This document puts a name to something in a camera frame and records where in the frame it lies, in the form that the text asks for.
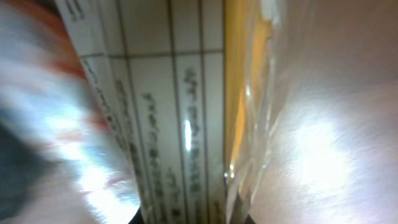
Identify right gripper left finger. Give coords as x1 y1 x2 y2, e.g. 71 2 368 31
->
128 208 145 224

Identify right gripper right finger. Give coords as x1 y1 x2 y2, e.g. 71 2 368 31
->
231 194 256 224

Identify orange spaghetti pasta packet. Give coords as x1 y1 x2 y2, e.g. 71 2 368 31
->
37 1 279 223

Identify white blue tissue pack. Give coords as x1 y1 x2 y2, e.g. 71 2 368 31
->
1 1 141 223

